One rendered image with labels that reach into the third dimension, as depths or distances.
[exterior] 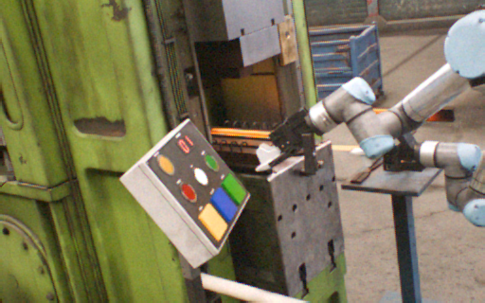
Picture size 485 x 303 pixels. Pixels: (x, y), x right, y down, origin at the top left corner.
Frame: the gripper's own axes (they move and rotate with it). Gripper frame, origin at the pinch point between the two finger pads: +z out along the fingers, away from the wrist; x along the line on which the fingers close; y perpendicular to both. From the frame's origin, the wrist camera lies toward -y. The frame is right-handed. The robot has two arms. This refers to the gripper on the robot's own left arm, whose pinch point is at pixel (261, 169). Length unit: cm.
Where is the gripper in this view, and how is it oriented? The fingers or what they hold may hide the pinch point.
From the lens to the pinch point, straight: 166.5
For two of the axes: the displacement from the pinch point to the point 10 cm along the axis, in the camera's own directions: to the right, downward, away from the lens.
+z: -7.5, 5.4, 3.8
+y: -6.2, -7.8, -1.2
